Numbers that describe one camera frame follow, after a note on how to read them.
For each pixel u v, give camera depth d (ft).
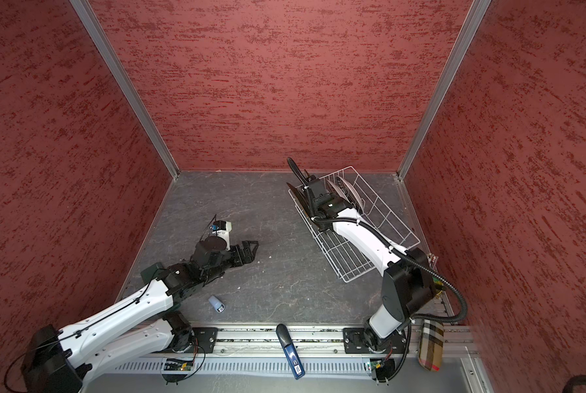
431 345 2.33
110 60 2.66
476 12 2.33
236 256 2.28
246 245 2.32
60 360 1.30
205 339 2.45
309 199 2.10
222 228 2.29
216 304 2.55
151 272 2.88
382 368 2.34
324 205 2.02
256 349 2.40
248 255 2.32
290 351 2.27
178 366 2.36
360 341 2.43
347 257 2.97
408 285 1.42
